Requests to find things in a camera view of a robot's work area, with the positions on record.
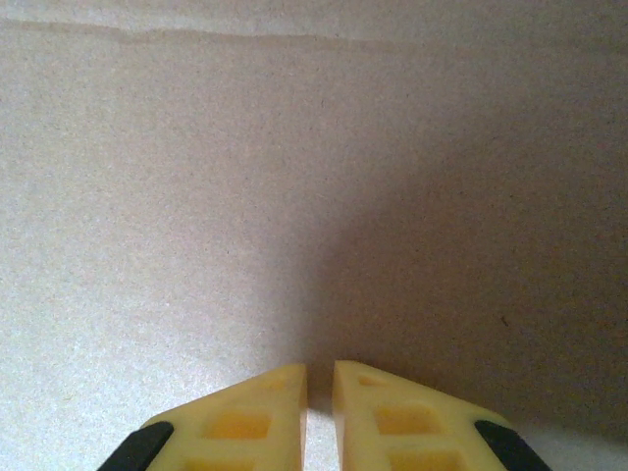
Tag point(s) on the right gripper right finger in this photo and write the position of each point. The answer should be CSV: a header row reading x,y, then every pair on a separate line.
x,y
392,422

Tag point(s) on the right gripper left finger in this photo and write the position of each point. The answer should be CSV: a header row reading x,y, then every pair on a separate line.
x,y
245,417

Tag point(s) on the brown cardboard paper box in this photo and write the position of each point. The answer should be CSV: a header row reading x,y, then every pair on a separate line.
x,y
245,196

